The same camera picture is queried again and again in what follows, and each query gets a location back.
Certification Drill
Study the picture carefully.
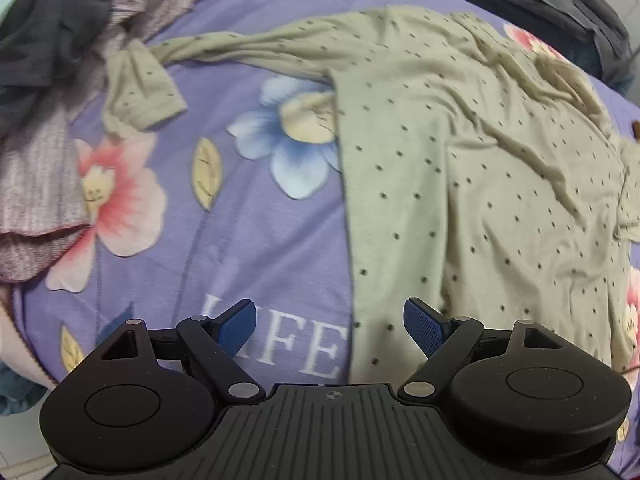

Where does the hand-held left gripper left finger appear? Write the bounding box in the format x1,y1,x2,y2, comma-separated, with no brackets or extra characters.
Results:
100,299,266,404

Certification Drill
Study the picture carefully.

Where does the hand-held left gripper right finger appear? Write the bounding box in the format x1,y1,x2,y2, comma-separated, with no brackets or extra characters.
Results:
397,298,576,404

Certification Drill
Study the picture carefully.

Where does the green dotted shirt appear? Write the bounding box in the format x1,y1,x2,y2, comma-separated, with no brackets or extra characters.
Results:
102,5,640,386

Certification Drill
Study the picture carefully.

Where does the purple floral bedsheet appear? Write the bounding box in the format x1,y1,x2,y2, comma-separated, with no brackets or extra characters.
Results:
10,0,640,476

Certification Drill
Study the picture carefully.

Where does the teal blanket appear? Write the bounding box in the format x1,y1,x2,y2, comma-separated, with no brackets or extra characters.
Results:
0,364,33,416

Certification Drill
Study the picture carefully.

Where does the mauve striped garment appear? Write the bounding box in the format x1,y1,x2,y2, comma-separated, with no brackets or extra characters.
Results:
0,0,201,283

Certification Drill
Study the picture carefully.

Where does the dark grey garment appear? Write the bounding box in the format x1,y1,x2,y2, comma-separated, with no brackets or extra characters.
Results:
0,0,151,111

